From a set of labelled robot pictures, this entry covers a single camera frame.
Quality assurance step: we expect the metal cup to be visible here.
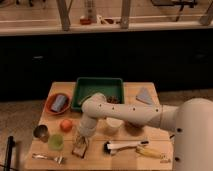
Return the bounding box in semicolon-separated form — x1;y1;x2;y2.
33;125;49;143

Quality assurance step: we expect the white cup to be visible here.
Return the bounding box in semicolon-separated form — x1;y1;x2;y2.
106;118;123;133

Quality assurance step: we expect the orange fruit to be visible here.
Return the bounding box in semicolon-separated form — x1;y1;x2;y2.
60;119;73;132

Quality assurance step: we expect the wooden block eraser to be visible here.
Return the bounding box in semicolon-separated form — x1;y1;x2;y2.
72;136;89;158

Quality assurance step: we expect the metal fork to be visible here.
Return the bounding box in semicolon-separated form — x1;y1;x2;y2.
32;153;65;164

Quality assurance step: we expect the orange plastic bowl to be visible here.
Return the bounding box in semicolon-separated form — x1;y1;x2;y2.
44;93;70;115

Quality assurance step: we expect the black pole stand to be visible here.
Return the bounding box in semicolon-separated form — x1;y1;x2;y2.
4;136;15;171

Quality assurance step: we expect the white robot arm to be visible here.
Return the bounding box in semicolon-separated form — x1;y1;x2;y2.
78;93;213;171

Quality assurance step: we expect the grey triangular cloth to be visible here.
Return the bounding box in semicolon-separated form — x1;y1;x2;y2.
136;87;154;105

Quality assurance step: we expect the yellow banana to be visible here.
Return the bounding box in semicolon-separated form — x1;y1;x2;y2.
136;146;165;159

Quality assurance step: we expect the white handled black brush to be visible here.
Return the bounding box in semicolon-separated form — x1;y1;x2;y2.
103;140;148;154

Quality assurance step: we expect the grey-blue can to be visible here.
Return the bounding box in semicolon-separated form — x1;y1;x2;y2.
51;95;67;112

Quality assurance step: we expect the white bottle on shelf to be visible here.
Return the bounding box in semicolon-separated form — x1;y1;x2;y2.
85;0;97;23

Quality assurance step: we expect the green bean pod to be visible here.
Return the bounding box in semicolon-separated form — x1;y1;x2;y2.
78;95;91;106

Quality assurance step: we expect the green plastic tray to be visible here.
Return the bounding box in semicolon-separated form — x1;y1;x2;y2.
71;77;124;112

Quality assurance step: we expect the bunch of dark grapes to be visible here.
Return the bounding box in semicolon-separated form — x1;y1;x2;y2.
107;96;119;104

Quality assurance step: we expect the dark red bowl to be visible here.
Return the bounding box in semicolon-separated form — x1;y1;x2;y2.
125;122;145;130

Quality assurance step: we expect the red bowl on shelf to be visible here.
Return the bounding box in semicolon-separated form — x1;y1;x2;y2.
79;18;92;25

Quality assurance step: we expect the green plastic cup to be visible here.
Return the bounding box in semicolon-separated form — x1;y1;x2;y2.
48;134;63;151

